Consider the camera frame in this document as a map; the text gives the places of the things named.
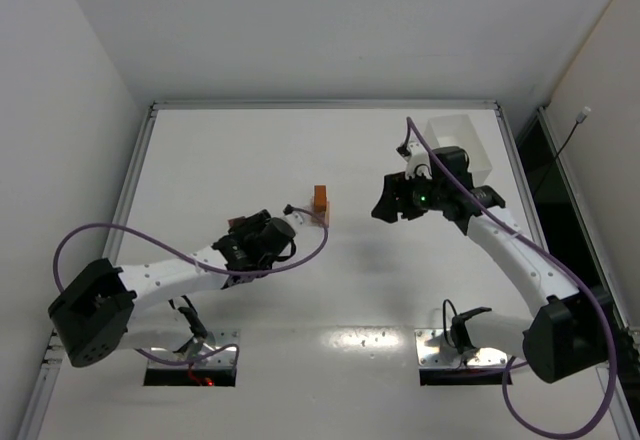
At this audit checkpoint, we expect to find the orange arch wood block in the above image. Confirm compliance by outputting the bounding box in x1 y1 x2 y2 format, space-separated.
312 185 328 213

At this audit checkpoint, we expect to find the metal base plate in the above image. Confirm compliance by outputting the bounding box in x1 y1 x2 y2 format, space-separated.
143 329 240 370
414 328 508 370

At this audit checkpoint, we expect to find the black cable with white plug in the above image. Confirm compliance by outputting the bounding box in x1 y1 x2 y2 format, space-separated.
532 105 592 196

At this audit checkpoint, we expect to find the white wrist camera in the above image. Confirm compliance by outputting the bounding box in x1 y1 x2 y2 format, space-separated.
288 212 306 231
404 141 431 180

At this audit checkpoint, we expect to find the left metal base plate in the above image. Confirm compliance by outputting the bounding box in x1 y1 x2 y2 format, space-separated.
143 329 240 370

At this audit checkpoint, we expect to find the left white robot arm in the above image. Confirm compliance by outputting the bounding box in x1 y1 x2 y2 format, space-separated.
48 209 303 368

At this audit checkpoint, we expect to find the purple cable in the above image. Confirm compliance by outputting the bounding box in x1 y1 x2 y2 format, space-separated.
52 204 330 369
397 116 619 436

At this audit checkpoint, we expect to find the aluminium table frame rail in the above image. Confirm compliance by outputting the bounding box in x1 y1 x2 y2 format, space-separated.
19 102 159 440

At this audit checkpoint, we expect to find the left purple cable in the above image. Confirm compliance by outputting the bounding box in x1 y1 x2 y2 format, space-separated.
52 204 330 369

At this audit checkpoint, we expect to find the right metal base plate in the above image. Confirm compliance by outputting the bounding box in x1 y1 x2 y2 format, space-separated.
414 328 508 370

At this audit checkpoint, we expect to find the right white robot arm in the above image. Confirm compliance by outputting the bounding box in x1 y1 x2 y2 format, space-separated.
371 141 615 383

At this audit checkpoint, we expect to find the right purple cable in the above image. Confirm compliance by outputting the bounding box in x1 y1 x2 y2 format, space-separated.
397 116 619 436

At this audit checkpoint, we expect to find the white plastic bin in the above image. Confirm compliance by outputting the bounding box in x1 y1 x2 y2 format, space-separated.
422 114 493 186

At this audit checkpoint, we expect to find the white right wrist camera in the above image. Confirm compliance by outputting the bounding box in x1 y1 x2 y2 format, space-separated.
404 141 431 180

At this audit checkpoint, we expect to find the striped dark wood block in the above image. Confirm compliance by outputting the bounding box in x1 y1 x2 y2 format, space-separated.
310 202 330 227

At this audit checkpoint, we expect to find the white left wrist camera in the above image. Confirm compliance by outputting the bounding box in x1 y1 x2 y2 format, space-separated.
288 212 306 231

